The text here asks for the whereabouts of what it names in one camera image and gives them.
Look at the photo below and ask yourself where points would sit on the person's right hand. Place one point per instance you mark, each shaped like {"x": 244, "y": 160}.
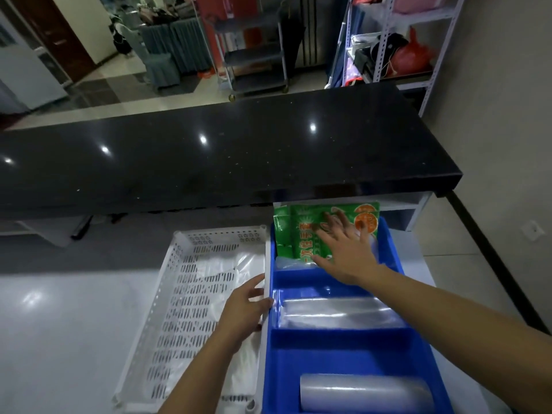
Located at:
{"x": 351, "y": 258}

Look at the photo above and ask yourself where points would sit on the person's left hand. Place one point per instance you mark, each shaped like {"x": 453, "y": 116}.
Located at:
{"x": 241, "y": 319}

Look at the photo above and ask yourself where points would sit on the white perforated plastic basket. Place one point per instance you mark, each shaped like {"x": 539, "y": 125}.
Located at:
{"x": 224, "y": 237}

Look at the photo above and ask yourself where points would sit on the blue plastic tray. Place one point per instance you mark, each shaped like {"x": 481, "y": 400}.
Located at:
{"x": 340, "y": 353}

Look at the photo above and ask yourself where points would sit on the person's right forearm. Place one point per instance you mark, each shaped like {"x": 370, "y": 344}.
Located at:
{"x": 453, "y": 327}

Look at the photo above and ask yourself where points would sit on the person's left forearm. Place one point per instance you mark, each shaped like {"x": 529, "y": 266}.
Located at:
{"x": 202, "y": 379}

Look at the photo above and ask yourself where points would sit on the loose clear plastic bags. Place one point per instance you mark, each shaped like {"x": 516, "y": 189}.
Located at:
{"x": 233, "y": 271}

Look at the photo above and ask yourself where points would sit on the folded clear bags stack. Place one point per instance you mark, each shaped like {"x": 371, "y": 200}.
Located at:
{"x": 340, "y": 314}

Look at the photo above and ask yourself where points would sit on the white shelf unit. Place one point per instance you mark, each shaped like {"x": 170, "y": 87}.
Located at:
{"x": 405, "y": 211}

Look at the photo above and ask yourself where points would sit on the clear plastic film roll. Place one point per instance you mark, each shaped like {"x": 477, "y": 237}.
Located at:
{"x": 366, "y": 394}

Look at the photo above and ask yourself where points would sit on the black stone counter ledge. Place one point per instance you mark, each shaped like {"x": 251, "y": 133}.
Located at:
{"x": 215, "y": 146}

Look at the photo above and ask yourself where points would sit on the black bag on rack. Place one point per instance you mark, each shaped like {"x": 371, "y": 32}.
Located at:
{"x": 379, "y": 51}

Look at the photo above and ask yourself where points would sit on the blue cloth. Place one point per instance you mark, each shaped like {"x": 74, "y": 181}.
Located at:
{"x": 345, "y": 47}

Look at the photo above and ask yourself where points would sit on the red plastic bag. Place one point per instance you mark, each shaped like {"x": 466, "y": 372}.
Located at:
{"x": 412, "y": 53}

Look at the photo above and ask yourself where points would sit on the white metal rack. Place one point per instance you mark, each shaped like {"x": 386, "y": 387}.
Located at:
{"x": 383, "y": 38}

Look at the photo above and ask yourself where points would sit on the white desk shelf riser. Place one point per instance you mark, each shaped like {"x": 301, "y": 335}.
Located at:
{"x": 34, "y": 230}

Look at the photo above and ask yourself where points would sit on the grey metal trolley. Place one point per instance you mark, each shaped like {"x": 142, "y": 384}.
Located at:
{"x": 254, "y": 51}

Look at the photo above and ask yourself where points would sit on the black umbrella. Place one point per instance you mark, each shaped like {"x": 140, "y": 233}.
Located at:
{"x": 293, "y": 34}

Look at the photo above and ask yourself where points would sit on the pink bundle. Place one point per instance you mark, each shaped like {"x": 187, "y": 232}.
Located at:
{"x": 418, "y": 2}

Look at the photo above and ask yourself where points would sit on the grey covered chair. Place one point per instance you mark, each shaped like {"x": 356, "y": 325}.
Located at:
{"x": 159, "y": 64}

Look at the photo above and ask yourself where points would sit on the red banner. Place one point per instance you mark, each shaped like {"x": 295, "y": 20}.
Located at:
{"x": 228, "y": 17}

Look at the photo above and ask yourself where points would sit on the grey skirted table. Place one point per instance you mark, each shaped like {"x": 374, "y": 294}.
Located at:
{"x": 185, "y": 43}

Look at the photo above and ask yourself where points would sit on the white appliance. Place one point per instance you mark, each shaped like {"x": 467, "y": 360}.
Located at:
{"x": 26, "y": 73}

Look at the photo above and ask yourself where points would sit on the brown door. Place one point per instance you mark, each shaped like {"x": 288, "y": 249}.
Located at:
{"x": 56, "y": 34}

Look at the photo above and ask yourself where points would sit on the white wall socket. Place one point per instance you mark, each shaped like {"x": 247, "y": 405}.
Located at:
{"x": 533, "y": 230}

